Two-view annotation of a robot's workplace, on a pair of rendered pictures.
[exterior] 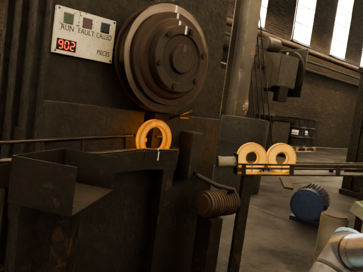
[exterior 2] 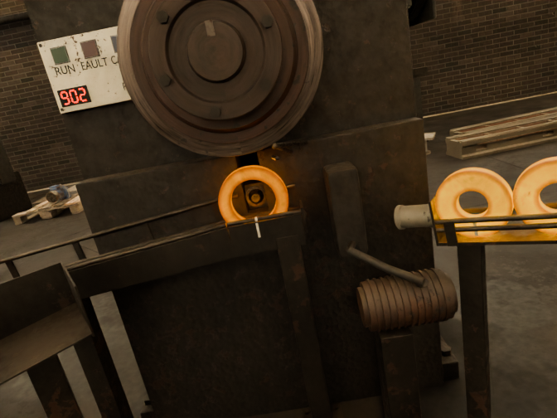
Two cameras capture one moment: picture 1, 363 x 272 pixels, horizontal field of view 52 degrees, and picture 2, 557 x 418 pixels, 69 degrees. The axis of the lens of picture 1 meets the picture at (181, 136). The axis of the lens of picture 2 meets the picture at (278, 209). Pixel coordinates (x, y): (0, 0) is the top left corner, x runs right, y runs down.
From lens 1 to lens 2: 1.17 m
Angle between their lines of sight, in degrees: 45
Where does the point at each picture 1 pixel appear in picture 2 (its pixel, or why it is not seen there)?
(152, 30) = (146, 20)
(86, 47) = (104, 86)
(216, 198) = (381, 300)
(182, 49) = (205, 33)
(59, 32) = (56, 82)
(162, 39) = (152, 32)
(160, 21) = not seen: outside the picture
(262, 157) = (497, 201)
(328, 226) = not seen: outside the picture
